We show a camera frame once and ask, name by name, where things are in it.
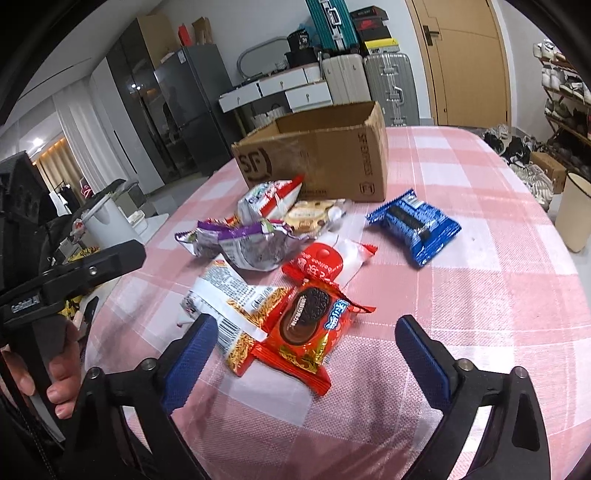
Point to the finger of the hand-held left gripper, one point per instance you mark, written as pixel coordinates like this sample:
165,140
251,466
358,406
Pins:
106,263
90,311

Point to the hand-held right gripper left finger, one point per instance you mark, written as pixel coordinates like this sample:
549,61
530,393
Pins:
194,360

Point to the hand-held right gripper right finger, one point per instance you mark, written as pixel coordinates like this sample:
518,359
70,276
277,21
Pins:
425,364

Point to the red chocolate cookie packet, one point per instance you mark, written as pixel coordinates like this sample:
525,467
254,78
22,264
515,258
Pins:
304,332

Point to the purple silver snack packet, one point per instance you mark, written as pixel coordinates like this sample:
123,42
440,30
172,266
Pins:
249,244

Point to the person's left hand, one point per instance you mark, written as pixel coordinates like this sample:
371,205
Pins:
67,374

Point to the white lidded bin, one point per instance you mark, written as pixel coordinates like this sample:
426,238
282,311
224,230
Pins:
106,226

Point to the beige curtain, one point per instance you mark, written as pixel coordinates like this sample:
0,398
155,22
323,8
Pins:
57,166

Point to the orange white noodle snack packet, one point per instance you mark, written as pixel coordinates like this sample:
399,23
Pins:
231,295

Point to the pink checked tablecloth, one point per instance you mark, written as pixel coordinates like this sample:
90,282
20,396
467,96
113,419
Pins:
461,300

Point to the blue cookie packet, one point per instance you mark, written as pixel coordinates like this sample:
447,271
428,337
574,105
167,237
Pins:
415,226

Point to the dark glass cabinet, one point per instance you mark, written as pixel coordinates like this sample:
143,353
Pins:
134,106

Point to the white red blue snack packet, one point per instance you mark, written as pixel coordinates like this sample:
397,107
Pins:
272,198

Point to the beige pastry packet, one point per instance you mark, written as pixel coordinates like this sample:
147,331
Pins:
309,217

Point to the dark grey refrigerator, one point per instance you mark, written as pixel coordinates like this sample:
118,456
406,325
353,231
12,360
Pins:
198,101

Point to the cream bucket dark rim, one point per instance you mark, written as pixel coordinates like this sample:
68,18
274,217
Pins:
575,212

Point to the woven grey white basket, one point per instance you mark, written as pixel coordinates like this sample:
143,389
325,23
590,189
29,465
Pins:
268,117

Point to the small brown cardboard box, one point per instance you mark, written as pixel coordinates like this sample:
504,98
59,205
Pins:
549,170

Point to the pile of loose shoes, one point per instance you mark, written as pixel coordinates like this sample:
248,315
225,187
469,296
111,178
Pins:
517,152

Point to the white drawer dresser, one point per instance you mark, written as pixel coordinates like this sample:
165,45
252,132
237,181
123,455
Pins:
277,83

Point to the brown paper bag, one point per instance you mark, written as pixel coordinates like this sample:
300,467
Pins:
202,30

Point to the wooden shoe rack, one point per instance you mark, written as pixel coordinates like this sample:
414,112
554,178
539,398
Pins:
565,131

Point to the silver suitcase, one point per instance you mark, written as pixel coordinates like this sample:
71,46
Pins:
392,83

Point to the black printed gift box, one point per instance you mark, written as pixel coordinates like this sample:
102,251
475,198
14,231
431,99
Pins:
301,41

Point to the beige suitcase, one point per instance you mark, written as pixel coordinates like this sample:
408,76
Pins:
344,78

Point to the wooden door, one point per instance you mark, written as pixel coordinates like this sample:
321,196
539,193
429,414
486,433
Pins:
466,64

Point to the rows of shelved sneakers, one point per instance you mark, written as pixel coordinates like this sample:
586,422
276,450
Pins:
565,83

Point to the teal suitcase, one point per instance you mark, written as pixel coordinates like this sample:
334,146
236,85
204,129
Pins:
330,23

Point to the black shoe box red label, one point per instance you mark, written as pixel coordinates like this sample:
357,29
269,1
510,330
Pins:
367,13

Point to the arched silver frame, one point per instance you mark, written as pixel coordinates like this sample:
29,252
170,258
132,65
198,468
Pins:
251,50

